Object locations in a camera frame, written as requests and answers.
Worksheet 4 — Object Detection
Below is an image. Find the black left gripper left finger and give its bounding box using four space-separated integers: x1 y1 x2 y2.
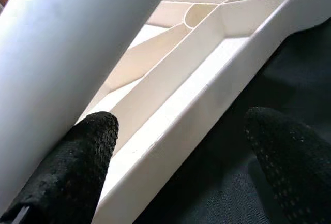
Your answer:
0 110 119 224

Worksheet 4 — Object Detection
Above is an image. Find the black table cloth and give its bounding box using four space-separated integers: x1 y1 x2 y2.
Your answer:
134 19 331 224

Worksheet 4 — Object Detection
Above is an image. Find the white plastic table leg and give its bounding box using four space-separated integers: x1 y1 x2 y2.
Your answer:
0 0 179 205

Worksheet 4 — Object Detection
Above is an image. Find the white plastic table top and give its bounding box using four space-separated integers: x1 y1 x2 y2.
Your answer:
74 0 331 224

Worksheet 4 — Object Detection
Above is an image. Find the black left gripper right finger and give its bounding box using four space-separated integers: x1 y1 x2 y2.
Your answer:
244 106 331 224

